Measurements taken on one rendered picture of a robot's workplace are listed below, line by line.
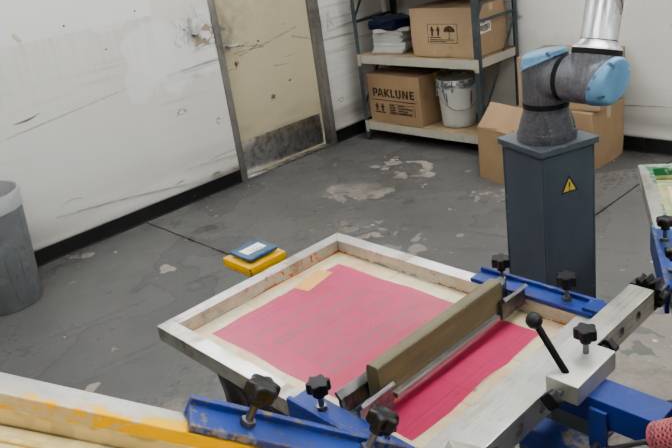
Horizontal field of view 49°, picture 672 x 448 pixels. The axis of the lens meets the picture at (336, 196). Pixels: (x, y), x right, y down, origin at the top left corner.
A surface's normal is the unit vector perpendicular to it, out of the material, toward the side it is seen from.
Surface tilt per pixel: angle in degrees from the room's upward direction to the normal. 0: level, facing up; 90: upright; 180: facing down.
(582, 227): 90
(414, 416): 0
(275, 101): 90
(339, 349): 0
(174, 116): 90
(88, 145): 90
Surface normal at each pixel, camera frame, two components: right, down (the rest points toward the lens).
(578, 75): -0.79, 0.04
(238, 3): 0.69, 0.17
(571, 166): 0.40, 0.28
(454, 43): -0.67, 0.36
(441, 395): -0.14, -0.92
